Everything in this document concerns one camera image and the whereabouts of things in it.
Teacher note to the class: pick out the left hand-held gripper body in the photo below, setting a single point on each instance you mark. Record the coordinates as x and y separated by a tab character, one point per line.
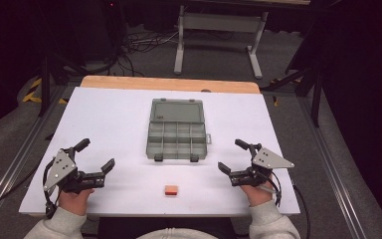
61	167

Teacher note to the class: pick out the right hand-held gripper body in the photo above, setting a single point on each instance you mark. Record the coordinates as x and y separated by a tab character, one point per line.
265	159

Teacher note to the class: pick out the orange eraser block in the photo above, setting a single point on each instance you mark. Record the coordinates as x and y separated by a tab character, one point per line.
171	190

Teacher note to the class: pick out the clear plastic compartment box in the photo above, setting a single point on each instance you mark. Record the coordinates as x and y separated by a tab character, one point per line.
176	132

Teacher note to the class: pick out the person's left hand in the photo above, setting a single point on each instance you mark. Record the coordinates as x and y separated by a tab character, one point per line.
74	200

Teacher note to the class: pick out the person's right hand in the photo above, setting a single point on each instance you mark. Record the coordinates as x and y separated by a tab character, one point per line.
258	195

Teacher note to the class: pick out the white table board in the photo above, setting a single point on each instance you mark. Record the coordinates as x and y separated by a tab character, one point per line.
112	116

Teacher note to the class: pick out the black metal stand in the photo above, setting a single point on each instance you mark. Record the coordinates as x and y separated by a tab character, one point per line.
316	99
44	87

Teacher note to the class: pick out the yellow black floor tape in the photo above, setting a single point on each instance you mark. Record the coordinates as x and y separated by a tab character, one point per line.
30	96

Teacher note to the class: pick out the person's torso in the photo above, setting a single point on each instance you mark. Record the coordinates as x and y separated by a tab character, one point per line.
177	234

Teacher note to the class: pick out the wooden table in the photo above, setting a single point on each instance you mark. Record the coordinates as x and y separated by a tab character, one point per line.
165	83

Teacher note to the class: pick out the white metal stand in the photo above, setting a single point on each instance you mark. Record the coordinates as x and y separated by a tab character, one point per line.
222	22

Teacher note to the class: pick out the aluminium floor rail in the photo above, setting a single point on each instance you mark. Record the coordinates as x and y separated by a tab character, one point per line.
331	172
13	166

